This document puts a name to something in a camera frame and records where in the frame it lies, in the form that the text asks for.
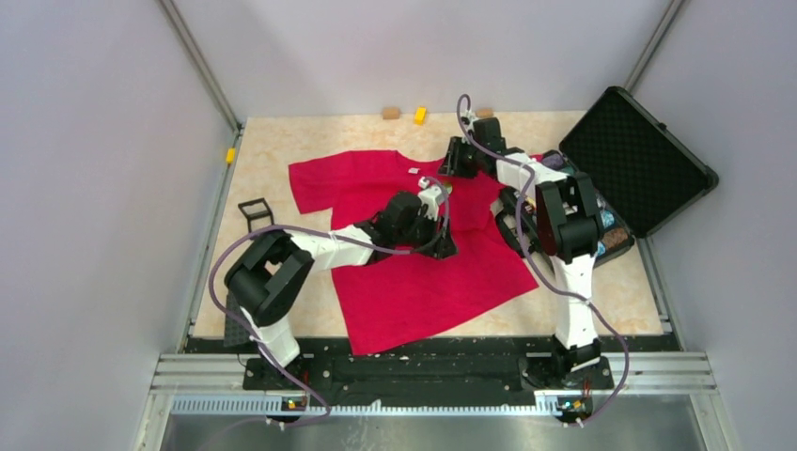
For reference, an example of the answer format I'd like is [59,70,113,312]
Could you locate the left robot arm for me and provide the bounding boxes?
[224,182,457,389]

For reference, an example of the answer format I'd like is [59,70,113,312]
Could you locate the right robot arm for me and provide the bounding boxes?
[440,113,604,387]

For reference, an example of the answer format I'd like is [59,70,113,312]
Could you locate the yellow small block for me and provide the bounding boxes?
[414,106,428,125]

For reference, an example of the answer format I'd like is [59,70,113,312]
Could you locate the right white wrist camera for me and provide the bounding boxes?
[461,110,479,130]

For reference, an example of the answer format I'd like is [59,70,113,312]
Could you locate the dark grey studded baseplate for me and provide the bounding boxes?
[223,293,250,348]

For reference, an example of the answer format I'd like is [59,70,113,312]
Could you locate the left tan wooden block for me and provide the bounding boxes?
[382,106,401,120]

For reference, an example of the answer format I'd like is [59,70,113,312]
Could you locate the red t-shirt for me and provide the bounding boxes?
[289,150,538,355]

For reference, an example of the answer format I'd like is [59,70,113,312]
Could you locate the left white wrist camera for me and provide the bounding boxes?
[417,177,449,221]

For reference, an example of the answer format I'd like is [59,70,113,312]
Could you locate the small black framed box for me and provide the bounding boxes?
[238,197,275,233]

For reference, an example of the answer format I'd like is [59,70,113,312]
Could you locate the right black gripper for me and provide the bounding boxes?
[436,137,484,180]

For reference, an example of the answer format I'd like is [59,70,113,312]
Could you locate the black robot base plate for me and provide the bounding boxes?
[239,334,683,412]

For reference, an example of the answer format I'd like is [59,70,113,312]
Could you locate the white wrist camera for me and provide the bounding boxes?
[461,110,479,130]
[417,177,449,221]

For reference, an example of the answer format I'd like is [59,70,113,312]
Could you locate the black case with chips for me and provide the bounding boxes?
[543,86,719,265]

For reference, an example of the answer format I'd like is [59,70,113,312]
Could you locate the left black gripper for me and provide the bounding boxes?
[393,206,457,258]

